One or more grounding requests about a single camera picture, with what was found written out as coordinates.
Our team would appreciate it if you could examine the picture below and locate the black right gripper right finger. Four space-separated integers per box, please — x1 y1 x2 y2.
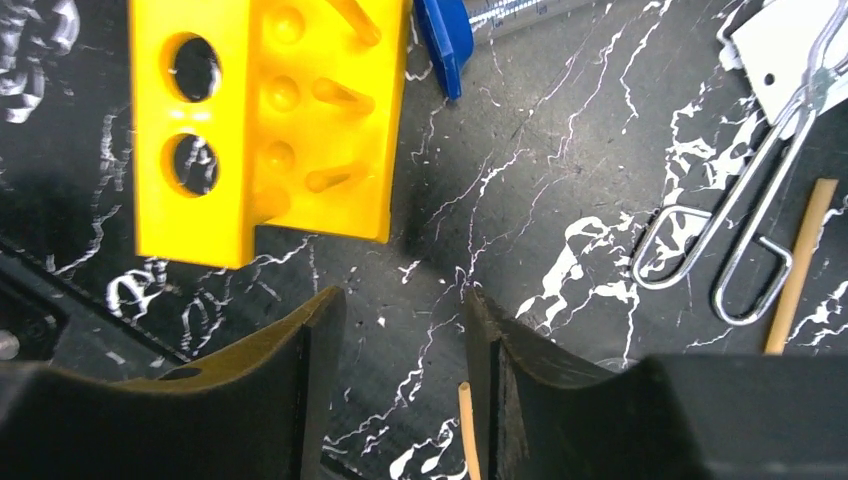
463 286 848 480

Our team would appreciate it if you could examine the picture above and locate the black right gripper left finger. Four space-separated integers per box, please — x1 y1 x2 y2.
1 287 347 479

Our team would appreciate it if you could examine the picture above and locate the yellow test tube rack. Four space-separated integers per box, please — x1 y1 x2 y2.
128 1 411 269

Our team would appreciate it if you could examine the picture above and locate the blue-capped graduated cylinder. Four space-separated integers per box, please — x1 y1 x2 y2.
413 0 588 101

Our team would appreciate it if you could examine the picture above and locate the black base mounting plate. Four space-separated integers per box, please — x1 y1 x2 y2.
1 244 188 381

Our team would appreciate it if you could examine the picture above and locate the tan rubber tubing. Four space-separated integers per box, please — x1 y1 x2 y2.
457 177 840 480

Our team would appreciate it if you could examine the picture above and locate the small white plastic packet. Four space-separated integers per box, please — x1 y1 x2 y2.
717 0 838 126

